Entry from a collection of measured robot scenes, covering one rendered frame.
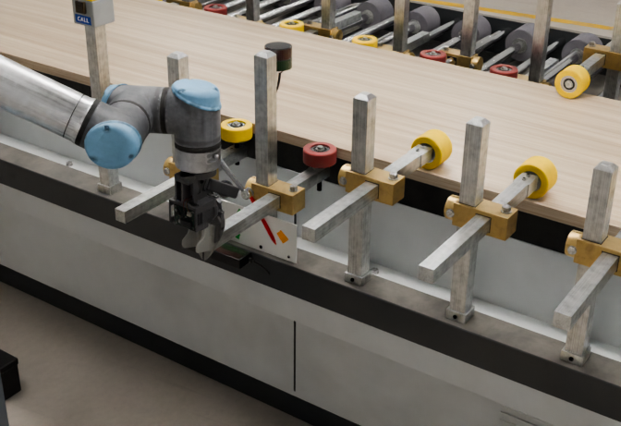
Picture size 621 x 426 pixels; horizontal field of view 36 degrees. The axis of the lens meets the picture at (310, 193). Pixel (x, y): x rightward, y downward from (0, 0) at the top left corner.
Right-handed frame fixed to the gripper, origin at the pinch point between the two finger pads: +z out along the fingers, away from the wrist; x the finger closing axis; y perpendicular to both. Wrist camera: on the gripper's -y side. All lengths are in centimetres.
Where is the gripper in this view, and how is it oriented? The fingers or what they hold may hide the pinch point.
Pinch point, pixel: (206, 252)
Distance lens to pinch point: 201.3
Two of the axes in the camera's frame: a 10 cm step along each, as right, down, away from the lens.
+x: 8.2, 2.6, -5.0
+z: -0.3, 9.1, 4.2
